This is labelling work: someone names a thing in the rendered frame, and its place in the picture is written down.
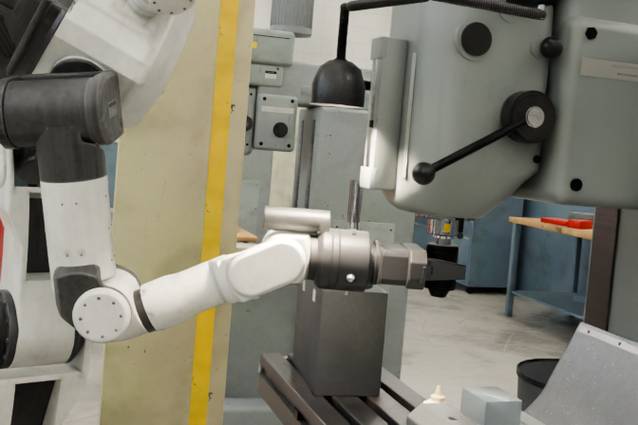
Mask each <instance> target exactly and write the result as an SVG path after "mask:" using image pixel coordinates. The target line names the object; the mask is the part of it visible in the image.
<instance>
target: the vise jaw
mask: <svg viewBox="0 0 638 425"><path fill-rule="evenodd" d="M406 425H479V424H478V423H477V422H476V421H474V420H473V419H472V418H470V417H469V416H467V415H465V414H464V413H462V412H461V411H459V410H458V409H456V408H455V407H453V406H452V405H450V404H449V403H442V402H436V403H421V404H420V405H419V406H418V407H417V408H415V409H414V410H413V411H412V412H411V413H410V414H409V415H408V416H407V417H406Z"/></svg>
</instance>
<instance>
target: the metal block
mask: <svg viewBox="0 0 638 425"><path fill-rule="evenodd" d="M521 406H522V400H520V399H518V398H517V397H514V396H512V395H511V394H509V393H507V392H505V391H504V390H502V389H500V388H498V387H497V386H486V387H462V392H461V403H460V411H461V412H462V413H464V414H465V415H467V416H469V417H470V418H472V419H473V420H474V421H476V422H477V423H478V424H479V425H520V416H521Z"/></svg>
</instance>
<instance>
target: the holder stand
mask: <svg viewBox="0 0 638 425"><path fill-rule="evenodd" d="M387 301H388V293H387V292H386V291H384V290H383V289H382V288H380V287H379V286H377V285H372V284H371V283H370V282H368V284H366V289H365V291H364V292H357V291H349V292H348V295H344V291H343V290H334V289H322V288H318V287H317V286H316V285H315V284H314V283H313V280H307V279H306V280H305V281H304V282H303V283H302V284H299V287H298V298H297V309H296V322H295V333H294V345H293V356H292V361H293V362H294V364H295V366H296V367H297V369H298V370H299V372H300V374H301V375H302V377H303V379H304V380H305V382H306V383H307V385H308V387H309V388H310V389H311V391H312V393H313V394H314V395H315V396H348V397H378V396H379V394H380V386H381V375H382V365H383V354H384V343H385V323H386V312H387Z"/></svg>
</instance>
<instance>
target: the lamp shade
mask: <svg viewBox="0 0 638 425"><path fill-rule="evenodd" d="M365 93H366V86H365V82H364V77H363V73H362V70H361V69H360V68H359V67H358V66H357V65H356V64H354V63H353V62H349V61H348V60H347V59H338V58H335V59H334V60H328V61H327V62H325V63H323V64H322V65H320V66H318V69H317V71H316V73H315V76H314V78H313V81H312V83H311V92H310V104H316V105H324V106H334V107H346V108H364V104H365Z"/></svg>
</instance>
